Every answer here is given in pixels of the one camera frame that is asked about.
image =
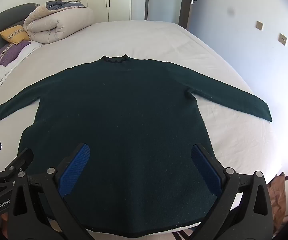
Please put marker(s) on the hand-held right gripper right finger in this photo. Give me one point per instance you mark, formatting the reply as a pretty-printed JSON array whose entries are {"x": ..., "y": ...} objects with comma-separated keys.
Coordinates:
[{"x": 206, "y": 170}]

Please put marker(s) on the folded beige duvet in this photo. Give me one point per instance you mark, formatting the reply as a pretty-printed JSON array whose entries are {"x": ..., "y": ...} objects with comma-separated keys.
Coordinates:
[{"x": 59, "y": 22}]

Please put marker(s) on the purple patterned pillow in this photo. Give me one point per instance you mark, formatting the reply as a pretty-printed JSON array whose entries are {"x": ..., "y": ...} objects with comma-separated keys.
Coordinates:
[{"x": 8, "y": 52}]

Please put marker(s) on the white sheeted bed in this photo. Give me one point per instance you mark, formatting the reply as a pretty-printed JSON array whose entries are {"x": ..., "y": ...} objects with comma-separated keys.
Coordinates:
[{"x": 146, "y": 37}]

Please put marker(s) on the grey room door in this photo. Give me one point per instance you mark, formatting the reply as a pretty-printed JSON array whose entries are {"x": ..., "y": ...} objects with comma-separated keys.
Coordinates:
[{"x": 163, "y": 2}]

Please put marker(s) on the yellow patterned pillow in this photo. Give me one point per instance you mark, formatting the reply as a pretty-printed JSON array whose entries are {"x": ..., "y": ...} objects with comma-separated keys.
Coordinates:
[{"x": 14, "y": 33}]

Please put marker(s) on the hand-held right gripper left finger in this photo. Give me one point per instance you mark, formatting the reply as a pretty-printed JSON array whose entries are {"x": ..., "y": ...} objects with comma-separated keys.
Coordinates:
[{"x": 76, "y": 170}]

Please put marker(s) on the dark green sweater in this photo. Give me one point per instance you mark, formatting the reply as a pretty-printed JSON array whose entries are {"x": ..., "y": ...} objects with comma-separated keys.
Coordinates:
[{"x": 124, "y": 117}]

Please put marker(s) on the brown paper bag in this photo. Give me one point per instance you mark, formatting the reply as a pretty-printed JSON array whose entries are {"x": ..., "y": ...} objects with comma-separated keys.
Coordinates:
[{"x": 278, "y": 197}]

